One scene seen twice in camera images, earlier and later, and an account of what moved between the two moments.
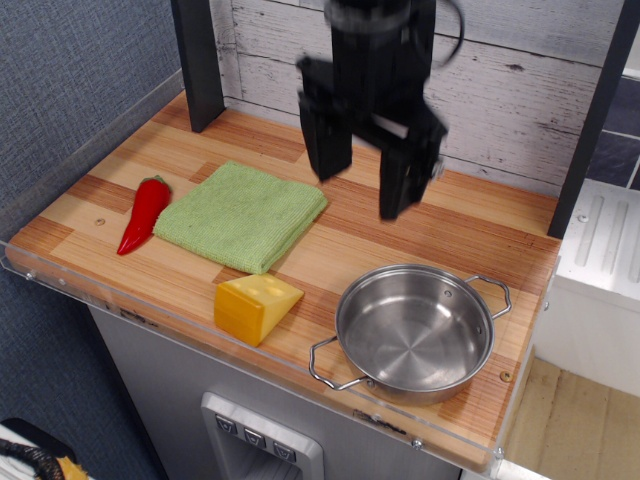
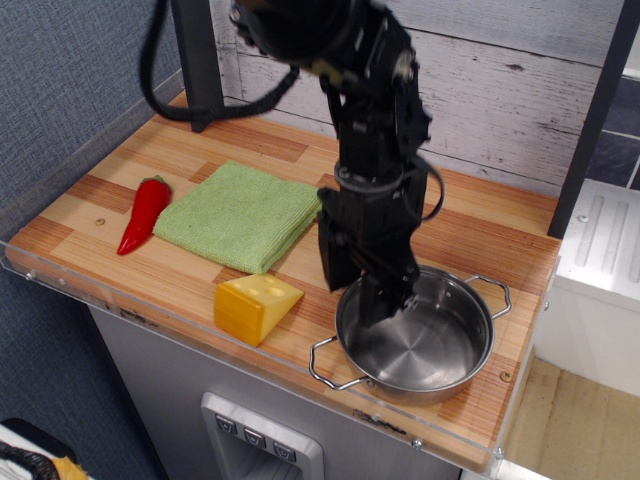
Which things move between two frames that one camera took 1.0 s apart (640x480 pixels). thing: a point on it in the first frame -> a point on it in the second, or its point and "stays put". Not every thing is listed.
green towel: (240, 217) stays put
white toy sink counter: (589, 324) stays put
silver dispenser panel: (250, 445) stays put
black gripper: (376, 85) -> (371, 216)
